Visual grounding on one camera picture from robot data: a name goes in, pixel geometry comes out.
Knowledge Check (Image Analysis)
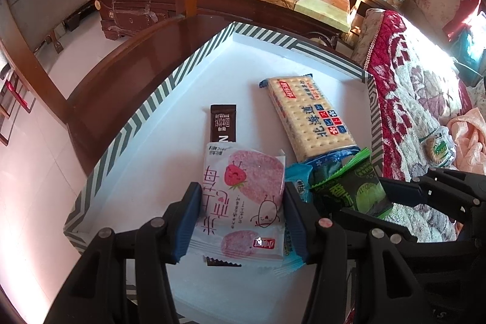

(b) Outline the strawberry rice cracker packet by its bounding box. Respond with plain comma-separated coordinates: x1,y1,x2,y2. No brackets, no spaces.
189,142,286,268

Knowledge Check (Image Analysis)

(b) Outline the green snack packet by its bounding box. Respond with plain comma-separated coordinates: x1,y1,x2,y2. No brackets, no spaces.
309,147,393,220

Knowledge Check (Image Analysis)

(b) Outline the red wooden rack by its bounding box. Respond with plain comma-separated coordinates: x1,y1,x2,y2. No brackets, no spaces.
0,60,36,147

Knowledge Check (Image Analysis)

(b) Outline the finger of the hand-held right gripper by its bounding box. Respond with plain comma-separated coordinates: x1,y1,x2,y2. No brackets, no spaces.
340,207,422,244
380,168,481,209

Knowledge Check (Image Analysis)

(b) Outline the striped white cardboard box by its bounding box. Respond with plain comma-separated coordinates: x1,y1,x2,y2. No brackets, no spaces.
64,21,385,315

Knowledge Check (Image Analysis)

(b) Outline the blue snack packet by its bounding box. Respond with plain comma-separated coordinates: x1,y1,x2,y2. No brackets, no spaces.
273,162,316,277

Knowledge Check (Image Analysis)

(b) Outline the wooden chair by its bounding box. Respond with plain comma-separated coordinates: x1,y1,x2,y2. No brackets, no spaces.
0,0,365,176

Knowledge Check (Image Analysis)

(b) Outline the green white rice cracker packet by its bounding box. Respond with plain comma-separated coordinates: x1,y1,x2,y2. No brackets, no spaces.
419,126,456,167

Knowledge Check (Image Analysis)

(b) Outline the peach quilted blanket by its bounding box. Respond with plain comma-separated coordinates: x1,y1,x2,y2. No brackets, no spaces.
446,107,486,173

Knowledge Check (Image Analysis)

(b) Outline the long soda cracker packet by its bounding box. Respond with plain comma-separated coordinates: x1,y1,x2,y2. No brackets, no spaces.
259,73,361,163

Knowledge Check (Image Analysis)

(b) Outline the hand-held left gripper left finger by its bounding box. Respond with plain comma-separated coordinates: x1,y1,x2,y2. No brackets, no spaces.
43,182,204,324

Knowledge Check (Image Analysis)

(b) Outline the red cloth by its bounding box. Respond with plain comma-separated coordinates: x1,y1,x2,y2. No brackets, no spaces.
442,0,483,42

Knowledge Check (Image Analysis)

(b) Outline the red floral fleece blanket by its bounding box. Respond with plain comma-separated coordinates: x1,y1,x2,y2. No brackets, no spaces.
351,8,475,243

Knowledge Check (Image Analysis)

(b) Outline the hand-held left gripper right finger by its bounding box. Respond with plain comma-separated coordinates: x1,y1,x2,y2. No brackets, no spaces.
283,180,437,324

